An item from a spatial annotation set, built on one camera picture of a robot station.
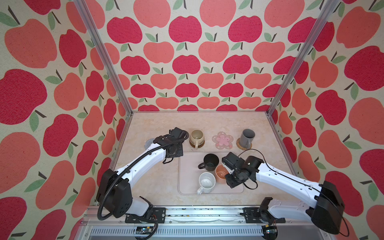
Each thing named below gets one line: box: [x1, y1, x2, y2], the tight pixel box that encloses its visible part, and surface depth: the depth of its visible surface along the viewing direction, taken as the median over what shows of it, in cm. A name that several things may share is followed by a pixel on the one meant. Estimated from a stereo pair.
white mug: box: [197, 171, 216, 195], surface depth 80 cm
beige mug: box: [189, 129, 205, 150], surface depth 97 cm
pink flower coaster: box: [211, 131, 234, 150], surface depth 107 cm
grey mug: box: [239, 128, 256, 149], surface depth 96 cm
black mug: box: [198, 153, 220, 172], surface depth 87 cm
